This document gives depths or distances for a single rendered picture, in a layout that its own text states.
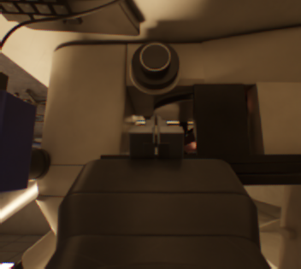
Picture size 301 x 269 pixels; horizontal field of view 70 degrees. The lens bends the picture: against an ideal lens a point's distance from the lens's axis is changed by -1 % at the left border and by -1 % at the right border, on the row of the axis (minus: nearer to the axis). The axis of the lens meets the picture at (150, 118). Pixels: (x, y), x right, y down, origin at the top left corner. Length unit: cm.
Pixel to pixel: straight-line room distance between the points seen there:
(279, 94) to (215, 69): 10
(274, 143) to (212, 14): 19
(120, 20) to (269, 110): 23
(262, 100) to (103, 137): 22
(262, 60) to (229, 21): 7
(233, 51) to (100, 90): 20
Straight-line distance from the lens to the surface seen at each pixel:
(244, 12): 32
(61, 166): 32
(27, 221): 724
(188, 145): 37
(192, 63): 33
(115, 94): 31
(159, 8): 29
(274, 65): 35
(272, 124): 34
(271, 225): 129
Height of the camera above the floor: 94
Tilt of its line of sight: 13 degrees down
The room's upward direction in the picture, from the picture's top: 180 degrees clockwise
